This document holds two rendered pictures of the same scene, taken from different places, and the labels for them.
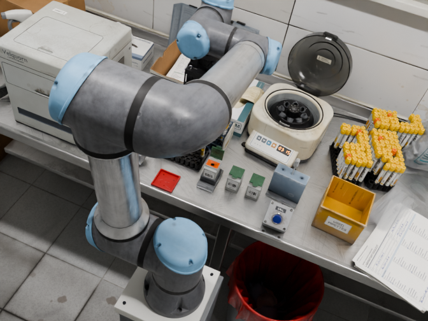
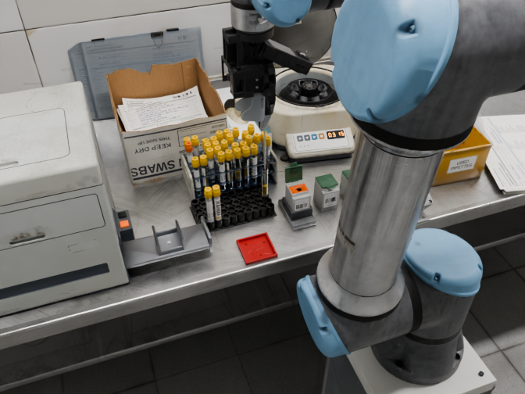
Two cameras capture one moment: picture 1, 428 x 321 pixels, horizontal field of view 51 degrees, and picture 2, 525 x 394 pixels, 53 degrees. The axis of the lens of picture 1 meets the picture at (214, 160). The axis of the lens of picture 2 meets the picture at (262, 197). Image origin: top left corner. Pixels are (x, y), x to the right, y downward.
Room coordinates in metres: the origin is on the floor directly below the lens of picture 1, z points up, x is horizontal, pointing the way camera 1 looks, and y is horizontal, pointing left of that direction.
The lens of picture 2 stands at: (0.22, 0.52, 1.68)
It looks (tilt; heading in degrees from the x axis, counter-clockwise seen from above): 42 degrees down; 327
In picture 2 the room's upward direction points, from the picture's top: straight up
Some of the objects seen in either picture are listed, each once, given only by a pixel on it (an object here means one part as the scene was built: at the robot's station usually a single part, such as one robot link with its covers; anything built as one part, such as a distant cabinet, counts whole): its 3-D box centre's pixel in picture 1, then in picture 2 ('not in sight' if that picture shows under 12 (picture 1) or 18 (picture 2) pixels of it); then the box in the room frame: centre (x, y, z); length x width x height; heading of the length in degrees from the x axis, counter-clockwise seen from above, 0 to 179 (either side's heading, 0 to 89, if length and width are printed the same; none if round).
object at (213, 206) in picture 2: (180, 141); (231, 192); (0.97, 0.11, 0.93); 0.17 x 0.09 x 0.11; 77
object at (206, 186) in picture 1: (210, 176); (297, 208); (0.89, 0.00, 0.89); 0.09 x 0.05 x 0.04; 167
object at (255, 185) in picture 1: (255, 186); (352, 186); (0.86, -0.14, 0.91); 0.05 x 0.04 x 0.07; 166
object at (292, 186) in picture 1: (288, 184); not in sight; (0.89, -0.23, 0.92); 0.10 x 0.07 x 0.10; 71
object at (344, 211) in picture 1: (342, 209); (447, 149); (0.83, -0.40, 0.93); 0.13 x 0.13 x 0.10; 73
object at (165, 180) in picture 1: (165, 180); (256, 248); (0.85, 0.13, 0.88); 0.07 x 0.07 x 0.01; 76
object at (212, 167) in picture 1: (211, 170); (297, 198); (0.89, 0.00, 0.92); 0.05 x 0.04 x 0.06; 167
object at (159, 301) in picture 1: (176, 279); (420, 326); (0.50, 0.03, 0.95); 0.15 x 0.15 x 0.10
